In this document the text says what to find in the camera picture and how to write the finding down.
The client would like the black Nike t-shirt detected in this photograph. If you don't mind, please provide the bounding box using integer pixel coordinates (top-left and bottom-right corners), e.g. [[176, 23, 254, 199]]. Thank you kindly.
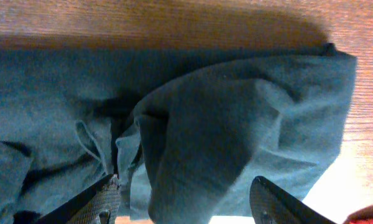
[[0, 44, 357, 223]]

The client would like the red printed t-shirt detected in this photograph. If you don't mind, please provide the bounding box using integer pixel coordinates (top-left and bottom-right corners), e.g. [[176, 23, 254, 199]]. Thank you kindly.
[[343, 205, 373, 224]]

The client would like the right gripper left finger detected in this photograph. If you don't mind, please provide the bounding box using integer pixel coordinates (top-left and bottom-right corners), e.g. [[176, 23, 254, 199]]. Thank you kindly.
[[35, 174, 121, 224]]

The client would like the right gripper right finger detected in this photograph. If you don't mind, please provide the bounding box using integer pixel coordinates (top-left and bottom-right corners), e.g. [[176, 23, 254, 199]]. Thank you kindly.
[[249, 176, 335, 224]]

